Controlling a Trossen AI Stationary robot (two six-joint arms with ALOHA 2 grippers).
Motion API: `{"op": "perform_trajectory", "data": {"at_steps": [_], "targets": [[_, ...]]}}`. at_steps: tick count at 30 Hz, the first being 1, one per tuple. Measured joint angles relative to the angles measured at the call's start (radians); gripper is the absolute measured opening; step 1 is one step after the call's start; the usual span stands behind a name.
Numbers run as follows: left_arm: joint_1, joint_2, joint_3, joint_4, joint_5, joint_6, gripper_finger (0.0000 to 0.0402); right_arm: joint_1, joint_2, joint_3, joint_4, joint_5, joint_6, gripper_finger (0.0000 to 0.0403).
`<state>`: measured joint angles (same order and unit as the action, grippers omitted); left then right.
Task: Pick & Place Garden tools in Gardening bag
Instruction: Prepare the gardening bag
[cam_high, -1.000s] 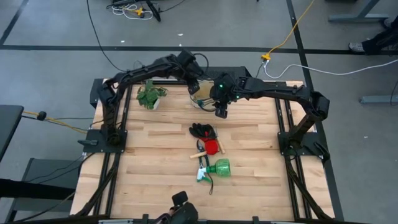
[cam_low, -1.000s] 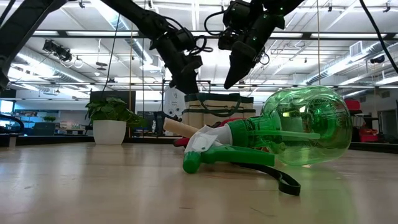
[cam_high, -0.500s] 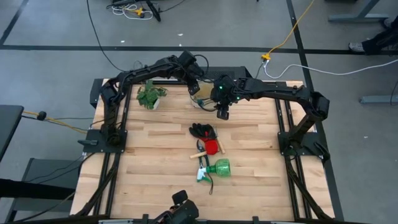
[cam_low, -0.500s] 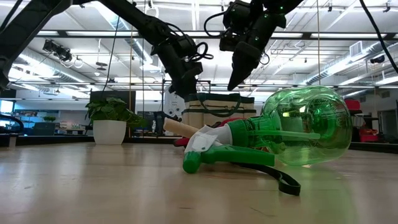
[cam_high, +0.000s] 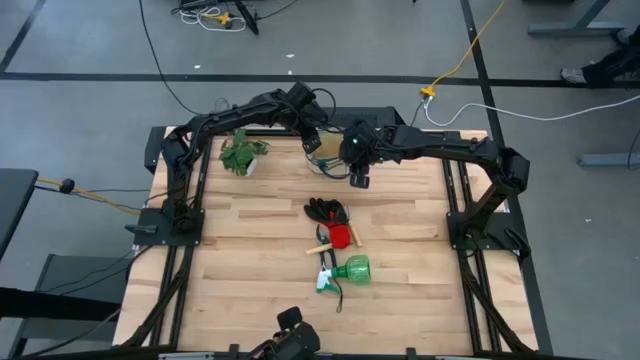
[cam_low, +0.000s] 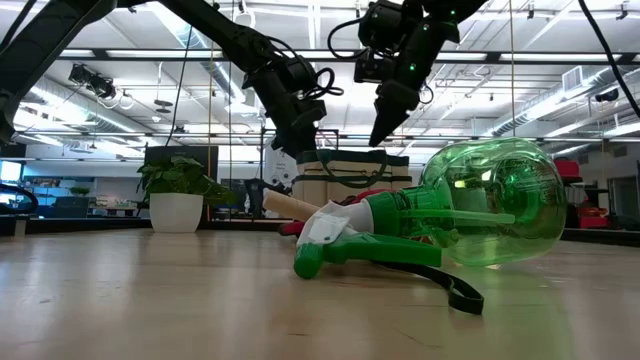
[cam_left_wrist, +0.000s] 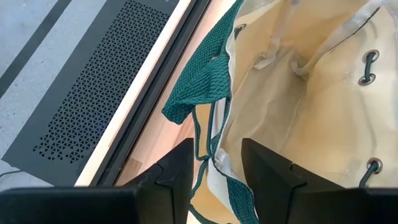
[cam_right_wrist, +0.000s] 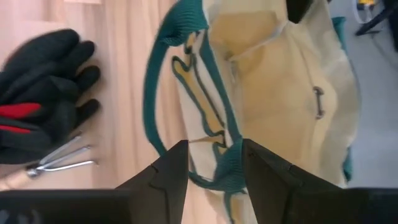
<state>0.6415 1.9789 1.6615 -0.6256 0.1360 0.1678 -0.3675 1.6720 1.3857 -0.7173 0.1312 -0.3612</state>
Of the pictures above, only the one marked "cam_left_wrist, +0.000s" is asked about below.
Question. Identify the beige green canvas gardening bag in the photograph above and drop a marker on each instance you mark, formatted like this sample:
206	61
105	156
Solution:
311	109

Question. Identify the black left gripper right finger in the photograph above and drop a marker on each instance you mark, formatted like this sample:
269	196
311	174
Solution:
270	186

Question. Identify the black perforated computer case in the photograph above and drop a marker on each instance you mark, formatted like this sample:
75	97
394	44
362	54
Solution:
87	93

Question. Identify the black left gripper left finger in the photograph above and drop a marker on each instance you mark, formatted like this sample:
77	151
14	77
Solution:
174	186

